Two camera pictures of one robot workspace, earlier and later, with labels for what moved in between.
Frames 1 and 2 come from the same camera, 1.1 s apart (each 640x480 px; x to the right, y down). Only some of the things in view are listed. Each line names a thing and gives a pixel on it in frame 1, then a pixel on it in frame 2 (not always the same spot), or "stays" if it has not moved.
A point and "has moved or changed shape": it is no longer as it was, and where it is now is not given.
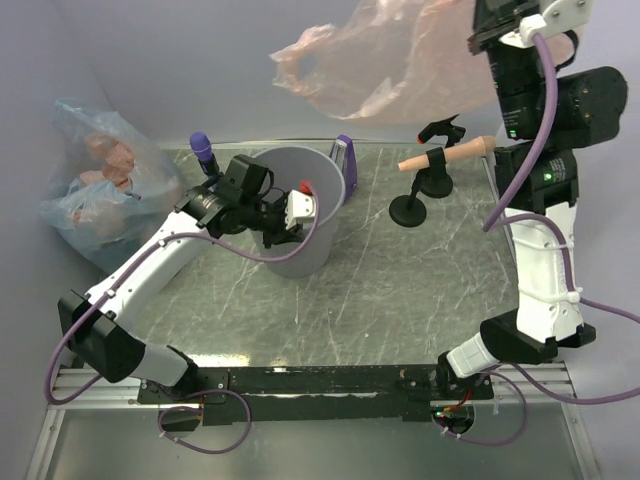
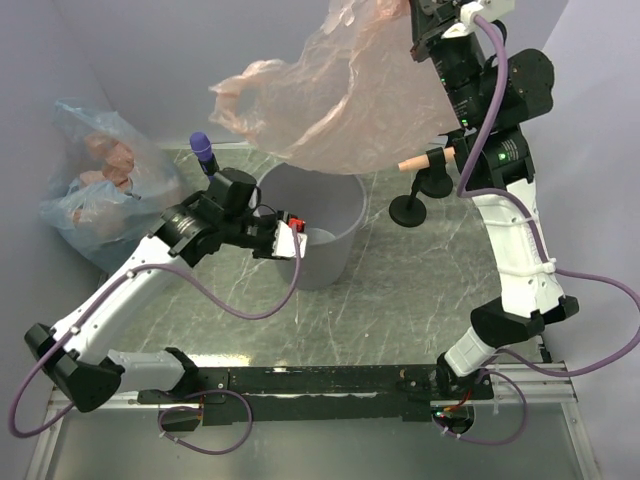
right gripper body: (485, 37) → (437, 23)
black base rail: (324, 395) stays
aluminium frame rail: (101, 395) stays
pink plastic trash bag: (389, 59) has moved or changed shape
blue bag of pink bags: (113, 191) stays
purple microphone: (201, 145) stays
